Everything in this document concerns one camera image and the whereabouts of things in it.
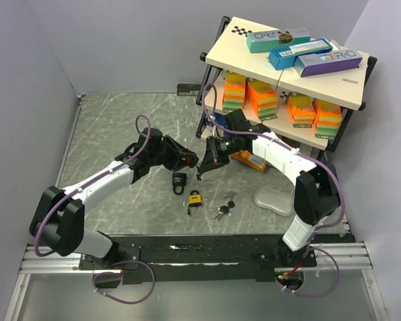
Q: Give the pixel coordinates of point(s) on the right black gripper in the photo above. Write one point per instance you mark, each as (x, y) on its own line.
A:
(208, 162)

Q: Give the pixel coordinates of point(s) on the orange padlock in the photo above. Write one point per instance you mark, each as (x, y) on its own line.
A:
(191, 161)

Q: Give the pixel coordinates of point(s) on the orange Kettle chips bag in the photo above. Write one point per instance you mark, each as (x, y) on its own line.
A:
(252, 160)

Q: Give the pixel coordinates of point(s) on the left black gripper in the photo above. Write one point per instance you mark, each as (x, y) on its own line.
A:
(178, 154)

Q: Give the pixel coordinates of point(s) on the blue chips bag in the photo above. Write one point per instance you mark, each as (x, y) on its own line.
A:
(212, 130)

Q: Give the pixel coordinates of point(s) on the black device behind shelf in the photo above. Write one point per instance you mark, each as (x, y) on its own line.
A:
(184, 89)

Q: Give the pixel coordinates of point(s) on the black key bunch on table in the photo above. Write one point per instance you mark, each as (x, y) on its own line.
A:
(225, 209)

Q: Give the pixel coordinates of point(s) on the black padlock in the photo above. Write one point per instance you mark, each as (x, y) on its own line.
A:
(178, 183)

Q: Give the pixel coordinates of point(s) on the yellow padlock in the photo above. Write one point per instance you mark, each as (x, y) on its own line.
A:
(194, 200)

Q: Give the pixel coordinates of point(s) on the clear plastic pouch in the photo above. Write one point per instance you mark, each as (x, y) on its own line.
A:
(279, 202)

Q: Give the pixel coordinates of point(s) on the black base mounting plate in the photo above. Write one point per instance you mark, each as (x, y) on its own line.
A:
(174, 258)

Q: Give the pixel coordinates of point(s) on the three-tier shelf rack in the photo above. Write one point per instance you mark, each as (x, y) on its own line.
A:
(230, 53)

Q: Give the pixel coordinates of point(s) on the blue box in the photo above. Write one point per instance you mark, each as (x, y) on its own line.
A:
(285, 57)

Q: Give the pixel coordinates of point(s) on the teal R+O box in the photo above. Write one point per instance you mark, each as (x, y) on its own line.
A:
(265, 41)

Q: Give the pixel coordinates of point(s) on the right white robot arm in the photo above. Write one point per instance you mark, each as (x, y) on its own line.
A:
(317, 190)

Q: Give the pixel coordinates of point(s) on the orange sponge pack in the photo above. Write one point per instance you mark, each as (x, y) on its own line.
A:
(301, 110)
(262, 99)

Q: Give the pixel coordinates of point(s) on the purple R+O box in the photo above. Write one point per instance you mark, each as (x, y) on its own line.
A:
(325, 63)

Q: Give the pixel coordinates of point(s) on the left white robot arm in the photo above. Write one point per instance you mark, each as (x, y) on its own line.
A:
(59, 219)

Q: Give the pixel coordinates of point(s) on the sponge pack far right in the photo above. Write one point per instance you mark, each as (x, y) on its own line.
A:
(327, 120)

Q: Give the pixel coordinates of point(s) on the sponge pack far left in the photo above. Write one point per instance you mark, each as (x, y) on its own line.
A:
(234, 91)

